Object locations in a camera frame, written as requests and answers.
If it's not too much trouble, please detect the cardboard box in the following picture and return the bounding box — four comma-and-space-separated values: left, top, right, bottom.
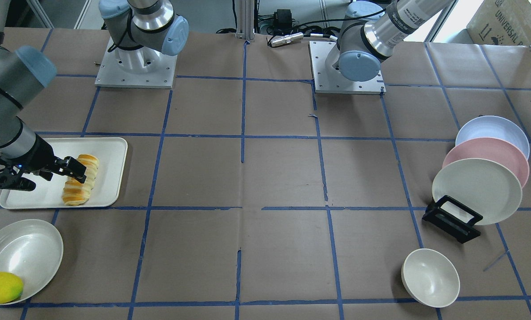
467, 0, 531, 45

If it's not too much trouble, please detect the black power adapter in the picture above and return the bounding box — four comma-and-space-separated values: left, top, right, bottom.
274, 9, 293, 29

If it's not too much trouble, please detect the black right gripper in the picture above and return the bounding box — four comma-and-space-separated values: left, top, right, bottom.
0, 139, 87, 191

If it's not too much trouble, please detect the pink plate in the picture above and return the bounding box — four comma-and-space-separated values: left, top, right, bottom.
442, 136, 530, 187

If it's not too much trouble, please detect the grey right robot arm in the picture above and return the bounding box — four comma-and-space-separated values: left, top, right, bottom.
0, 0, 189, 191

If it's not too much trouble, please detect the cream plate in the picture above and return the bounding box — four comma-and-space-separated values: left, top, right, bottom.
431, 158, 523, 225

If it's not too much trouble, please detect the cream rectangular tray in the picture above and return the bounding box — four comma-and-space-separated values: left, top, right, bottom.
0, 137, 128, 210

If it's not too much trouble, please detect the orange striped bread roll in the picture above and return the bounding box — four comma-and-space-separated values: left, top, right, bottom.
62, 154, 100, 206

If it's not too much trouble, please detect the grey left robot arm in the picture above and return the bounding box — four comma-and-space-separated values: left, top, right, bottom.
326, 0, 450, 82

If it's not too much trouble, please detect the shallow cream dish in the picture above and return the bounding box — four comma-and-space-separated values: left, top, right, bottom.
0, 219, 64, 305

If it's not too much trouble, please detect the silver cylindrical connector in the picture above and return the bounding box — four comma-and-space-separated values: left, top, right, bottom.
267, 32, 304, 48

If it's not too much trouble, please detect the yellow lemon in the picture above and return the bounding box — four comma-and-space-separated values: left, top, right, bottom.
0, 272, 24, 304

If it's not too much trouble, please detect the small cream bowl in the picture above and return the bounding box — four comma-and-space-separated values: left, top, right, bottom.
400, 248, 460, 308

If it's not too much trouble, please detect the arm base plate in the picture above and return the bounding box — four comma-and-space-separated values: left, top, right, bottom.
95, 47, 177, 89
310, 41, 387, 95

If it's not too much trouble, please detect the aluminium frame post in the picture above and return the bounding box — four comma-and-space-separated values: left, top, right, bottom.
234, 0, 257, 43

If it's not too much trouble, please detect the blue plate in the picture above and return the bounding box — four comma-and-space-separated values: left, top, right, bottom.
456, 115, 530, 158

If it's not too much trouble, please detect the black plate rack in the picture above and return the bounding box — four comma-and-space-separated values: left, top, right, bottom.
422, 195, 483, 244

